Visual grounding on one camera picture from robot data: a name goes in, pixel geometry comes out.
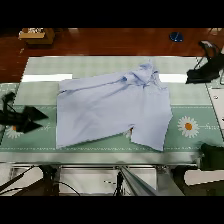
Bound silver frame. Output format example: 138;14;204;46
0;161;202;197

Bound blue round object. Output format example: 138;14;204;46
168;31;185;43

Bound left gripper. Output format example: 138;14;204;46
0;105;50;134

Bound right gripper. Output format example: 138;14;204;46
199;53;224;82

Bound cardboard box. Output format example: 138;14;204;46
18;27;56;46

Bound light blue shirt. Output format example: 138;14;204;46
55;59;174;152

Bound black cable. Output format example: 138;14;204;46
53;180;82;197

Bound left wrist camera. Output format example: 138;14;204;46
1;91;17;113

